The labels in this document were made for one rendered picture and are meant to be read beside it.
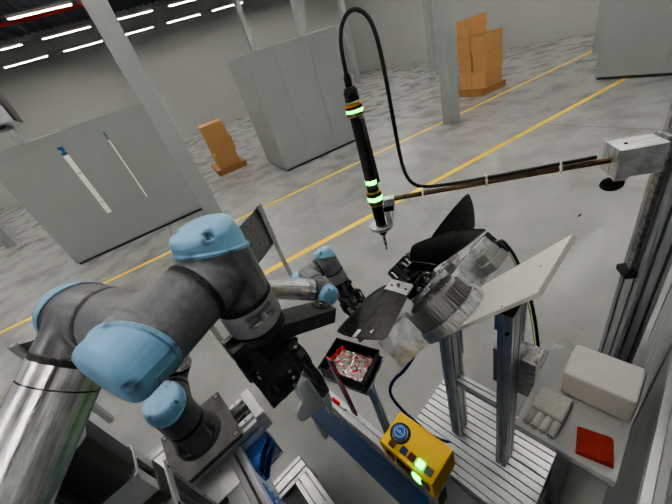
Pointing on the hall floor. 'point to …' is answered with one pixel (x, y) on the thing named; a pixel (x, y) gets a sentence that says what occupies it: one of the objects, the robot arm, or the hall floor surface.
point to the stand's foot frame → (492, 473)
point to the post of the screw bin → (379, 408)
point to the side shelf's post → (557, 479)
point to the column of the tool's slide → (657, 252)
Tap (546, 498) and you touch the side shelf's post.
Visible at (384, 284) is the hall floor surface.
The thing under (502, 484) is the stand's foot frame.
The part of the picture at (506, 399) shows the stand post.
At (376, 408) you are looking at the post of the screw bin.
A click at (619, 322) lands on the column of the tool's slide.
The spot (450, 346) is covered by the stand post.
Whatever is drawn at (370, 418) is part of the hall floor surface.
